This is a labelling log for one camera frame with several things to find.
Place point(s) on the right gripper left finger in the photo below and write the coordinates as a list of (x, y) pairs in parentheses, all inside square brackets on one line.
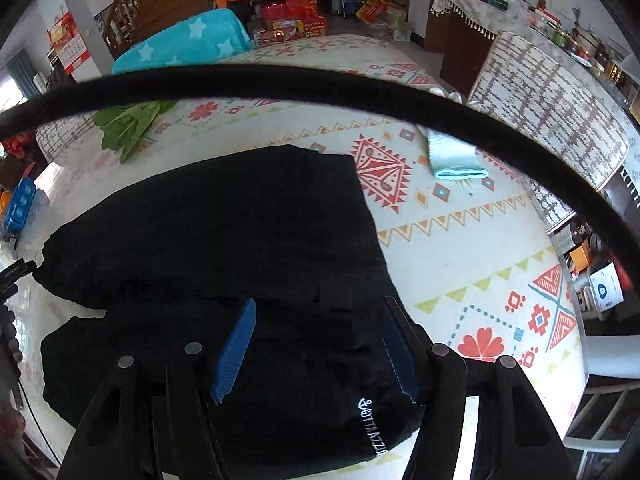
[(150, 407)]

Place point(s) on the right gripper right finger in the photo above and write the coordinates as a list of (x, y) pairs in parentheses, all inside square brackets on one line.
[(515, 437)]

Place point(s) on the black pants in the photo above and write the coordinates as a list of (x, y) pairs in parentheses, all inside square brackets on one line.
[(173, 259)]

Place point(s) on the patterned tablecloth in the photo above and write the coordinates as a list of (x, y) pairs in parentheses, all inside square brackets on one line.
[(472, 261)]

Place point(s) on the blue plastic box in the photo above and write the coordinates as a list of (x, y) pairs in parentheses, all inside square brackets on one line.
[(19, 206)]

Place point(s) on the white work gloves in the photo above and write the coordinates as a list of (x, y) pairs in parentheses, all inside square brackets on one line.
[(451, 159)]

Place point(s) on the green leafy vegetable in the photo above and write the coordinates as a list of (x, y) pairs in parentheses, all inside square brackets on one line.
[(123, 126)]

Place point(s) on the grey patterned chair right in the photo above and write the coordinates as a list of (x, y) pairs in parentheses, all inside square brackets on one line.
[(538, 90)]

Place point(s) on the turquoise star chair cover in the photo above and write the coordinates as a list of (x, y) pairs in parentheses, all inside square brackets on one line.
[(207, 38)]

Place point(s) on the side table with lace cloth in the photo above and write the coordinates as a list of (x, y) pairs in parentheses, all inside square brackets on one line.
[(463, 31)]

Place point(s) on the red gift boxes stack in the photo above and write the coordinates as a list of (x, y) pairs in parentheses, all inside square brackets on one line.
[(276, 21)]

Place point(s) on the red wall calendar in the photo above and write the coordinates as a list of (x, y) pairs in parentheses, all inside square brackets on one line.
[(67, 43)]

